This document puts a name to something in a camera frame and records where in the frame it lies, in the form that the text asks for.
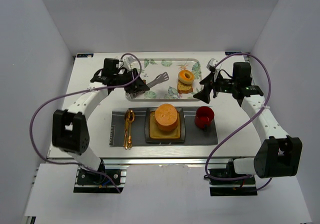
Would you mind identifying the metal serving tongs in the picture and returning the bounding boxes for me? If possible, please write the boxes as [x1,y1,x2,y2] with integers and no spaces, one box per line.
[129,72,170,99]

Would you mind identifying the gold spoon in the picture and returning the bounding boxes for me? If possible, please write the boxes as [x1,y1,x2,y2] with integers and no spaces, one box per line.
[127,109,135,149]

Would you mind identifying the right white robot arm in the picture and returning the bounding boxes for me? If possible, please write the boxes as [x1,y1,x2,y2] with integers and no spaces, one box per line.
[194,61,303,178]

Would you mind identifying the red cup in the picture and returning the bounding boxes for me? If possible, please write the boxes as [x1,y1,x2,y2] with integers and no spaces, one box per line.
[194,106,215,130]

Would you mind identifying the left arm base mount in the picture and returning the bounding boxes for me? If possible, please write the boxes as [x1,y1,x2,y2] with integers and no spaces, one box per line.
[73,165,127,194]

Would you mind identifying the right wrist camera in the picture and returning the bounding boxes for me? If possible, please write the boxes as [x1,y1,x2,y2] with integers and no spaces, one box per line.
[206,58,220,73]

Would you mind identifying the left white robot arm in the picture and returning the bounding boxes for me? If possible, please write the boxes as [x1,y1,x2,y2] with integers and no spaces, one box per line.
[52,58,150,173]

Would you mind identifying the round orange bread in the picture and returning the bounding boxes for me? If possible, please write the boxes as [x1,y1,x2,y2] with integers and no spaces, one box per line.
[154,103,178,132]

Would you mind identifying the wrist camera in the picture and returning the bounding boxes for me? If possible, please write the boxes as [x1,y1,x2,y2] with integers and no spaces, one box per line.
[122,55,135,70]
[206,58,220,73]

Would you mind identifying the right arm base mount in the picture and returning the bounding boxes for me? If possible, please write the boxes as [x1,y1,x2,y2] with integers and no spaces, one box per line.
[203,159,258,197]

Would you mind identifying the orange glazed donut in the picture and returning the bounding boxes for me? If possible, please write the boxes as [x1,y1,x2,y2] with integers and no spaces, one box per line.
[178,69,195,85]

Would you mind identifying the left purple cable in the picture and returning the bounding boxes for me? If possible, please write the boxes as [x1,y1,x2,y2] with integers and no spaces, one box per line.
[29,53,143,194]

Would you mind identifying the leaf-pattern serving tray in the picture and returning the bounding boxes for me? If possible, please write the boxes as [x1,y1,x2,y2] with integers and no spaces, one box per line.
[126,58,202,101]

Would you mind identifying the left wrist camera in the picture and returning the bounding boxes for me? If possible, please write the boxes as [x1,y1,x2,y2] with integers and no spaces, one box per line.
[122,55,135,70]

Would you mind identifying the brown bread slice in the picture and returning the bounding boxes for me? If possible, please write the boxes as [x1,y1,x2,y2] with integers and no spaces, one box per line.
[177,81,193,94]

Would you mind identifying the grey placemat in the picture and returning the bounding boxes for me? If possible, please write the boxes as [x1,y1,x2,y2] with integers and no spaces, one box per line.
[109,106,219,147]

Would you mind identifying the square black gold plate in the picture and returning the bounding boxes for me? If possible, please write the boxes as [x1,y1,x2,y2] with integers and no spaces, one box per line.
[144,107,186,144]

